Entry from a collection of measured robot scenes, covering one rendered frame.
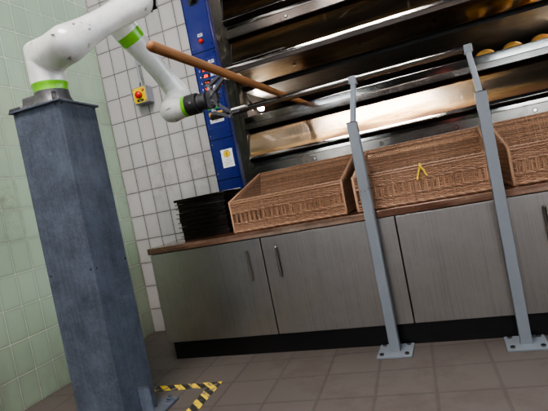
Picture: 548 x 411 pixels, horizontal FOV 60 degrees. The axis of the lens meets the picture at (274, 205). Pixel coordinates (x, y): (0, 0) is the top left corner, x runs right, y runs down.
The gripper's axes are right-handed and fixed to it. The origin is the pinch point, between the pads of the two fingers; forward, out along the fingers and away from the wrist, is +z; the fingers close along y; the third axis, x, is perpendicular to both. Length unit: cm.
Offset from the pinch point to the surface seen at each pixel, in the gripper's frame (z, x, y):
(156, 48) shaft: 9, 79, 2
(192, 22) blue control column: -42, -58, -58
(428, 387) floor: 57, 33, 119
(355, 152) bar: 43, 2, 36
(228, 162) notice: -38, -58, 24
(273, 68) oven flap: 1, -52, -19
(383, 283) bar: 44, 2, 90
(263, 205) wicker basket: -4, -10, 50
